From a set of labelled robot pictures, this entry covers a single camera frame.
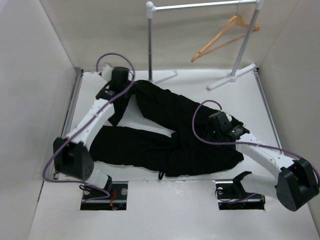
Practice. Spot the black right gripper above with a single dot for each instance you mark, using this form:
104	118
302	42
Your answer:
210	127

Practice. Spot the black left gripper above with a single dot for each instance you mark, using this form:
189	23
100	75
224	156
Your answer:
130	83

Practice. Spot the black trousers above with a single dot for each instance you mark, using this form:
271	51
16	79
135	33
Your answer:
182	153

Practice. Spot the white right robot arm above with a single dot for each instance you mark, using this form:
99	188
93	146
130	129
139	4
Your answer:
293	181

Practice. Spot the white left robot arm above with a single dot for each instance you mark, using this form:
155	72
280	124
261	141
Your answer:
72	152

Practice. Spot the wooden clothes hanger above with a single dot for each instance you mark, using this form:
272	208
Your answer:
234	29

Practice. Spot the white metal clothes rack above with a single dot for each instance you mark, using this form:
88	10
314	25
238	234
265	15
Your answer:
176	31

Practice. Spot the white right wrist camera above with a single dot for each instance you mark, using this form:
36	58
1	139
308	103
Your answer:
229	117

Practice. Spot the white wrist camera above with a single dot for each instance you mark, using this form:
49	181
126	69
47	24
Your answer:
106	72
229	117

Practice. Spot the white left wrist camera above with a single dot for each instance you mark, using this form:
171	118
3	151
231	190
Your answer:
106	72

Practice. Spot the aluminium table edge rail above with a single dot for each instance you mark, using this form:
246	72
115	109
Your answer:
72	102

